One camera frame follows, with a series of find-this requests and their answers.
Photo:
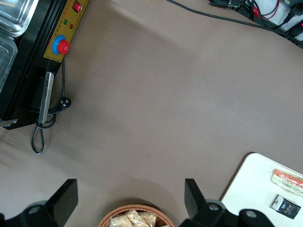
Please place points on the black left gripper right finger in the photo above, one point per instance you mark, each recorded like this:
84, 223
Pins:
196, 208

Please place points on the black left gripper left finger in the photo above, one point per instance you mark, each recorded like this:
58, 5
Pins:
59, 203

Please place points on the white plastic tray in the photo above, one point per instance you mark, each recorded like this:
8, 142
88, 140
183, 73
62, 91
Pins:
253, 184

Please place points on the shiny metal tray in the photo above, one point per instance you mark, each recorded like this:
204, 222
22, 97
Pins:
16, 14
6, 61

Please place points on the woven wicker basket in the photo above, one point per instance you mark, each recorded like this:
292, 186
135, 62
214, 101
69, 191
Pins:
111, 216

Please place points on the clear-wrapped cracker packet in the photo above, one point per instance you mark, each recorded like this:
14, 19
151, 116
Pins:
136, 218

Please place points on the small black snack box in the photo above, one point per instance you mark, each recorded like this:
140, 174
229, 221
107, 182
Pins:
286, 206

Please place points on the wrapped sandwich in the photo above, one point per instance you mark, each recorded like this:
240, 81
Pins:
287, 179

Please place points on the silver metal bar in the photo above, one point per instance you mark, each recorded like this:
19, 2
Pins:
47, 97

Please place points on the black conveyor machine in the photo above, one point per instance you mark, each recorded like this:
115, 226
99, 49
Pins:
28, 78

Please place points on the red emergency stop button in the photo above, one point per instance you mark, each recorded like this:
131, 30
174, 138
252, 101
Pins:
62, 46

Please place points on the yellow control panel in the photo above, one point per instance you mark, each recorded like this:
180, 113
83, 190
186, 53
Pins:
68, 28

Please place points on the grey serial connector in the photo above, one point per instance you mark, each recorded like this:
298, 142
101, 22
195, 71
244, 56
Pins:
223, 2

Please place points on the red rocker switch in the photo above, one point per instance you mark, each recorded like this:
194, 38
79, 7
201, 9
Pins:
77, 6

